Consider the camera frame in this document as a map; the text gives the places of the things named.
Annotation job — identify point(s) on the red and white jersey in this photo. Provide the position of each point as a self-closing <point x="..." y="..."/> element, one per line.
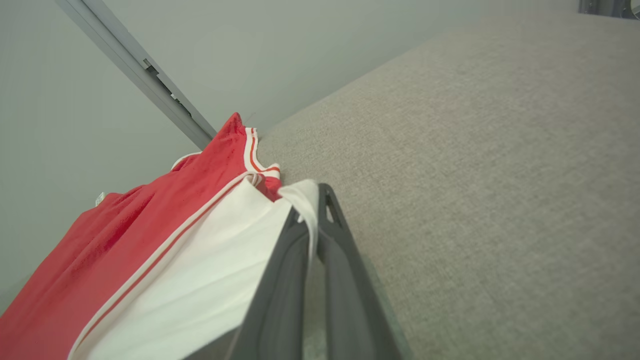
<point x="125" y="250"/>

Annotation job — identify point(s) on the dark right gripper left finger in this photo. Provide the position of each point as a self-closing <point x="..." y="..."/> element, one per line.
<point x="280" y="310"/>

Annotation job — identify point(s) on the grey partition post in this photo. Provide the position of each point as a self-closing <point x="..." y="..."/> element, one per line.
<point x="130" y="60"/>

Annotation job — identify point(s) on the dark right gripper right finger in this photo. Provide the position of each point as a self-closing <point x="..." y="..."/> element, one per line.
<point x="350" y="300"/>

